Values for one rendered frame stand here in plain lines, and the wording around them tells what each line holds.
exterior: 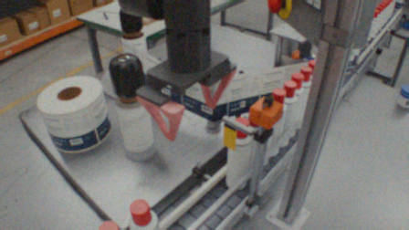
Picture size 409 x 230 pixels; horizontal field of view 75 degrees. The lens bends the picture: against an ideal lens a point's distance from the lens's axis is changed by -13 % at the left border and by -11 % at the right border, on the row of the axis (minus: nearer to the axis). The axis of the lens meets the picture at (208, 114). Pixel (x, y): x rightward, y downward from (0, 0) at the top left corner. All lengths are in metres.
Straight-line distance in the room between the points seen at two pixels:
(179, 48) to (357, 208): 0.68
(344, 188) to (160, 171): 0.52
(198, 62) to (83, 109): 0.53
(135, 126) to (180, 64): 0.42
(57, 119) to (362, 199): 0.87
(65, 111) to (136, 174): 0.26
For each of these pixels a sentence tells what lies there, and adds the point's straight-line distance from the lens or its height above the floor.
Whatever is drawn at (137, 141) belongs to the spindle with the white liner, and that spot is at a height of 0.95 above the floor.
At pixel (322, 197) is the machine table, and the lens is 0.87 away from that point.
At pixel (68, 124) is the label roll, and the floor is 0.99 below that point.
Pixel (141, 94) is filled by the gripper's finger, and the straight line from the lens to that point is 0.38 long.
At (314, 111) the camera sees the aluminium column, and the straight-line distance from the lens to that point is 0.56.
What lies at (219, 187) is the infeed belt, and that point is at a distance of 0.78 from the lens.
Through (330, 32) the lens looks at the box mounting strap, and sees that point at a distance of 0.49.
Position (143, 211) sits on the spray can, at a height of 1.09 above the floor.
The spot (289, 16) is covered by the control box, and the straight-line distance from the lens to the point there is 0.57.
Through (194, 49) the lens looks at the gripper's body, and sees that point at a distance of 0.36.
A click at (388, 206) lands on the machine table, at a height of 0.83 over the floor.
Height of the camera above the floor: 1.49
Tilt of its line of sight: 38 degrees down
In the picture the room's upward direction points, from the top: straight up
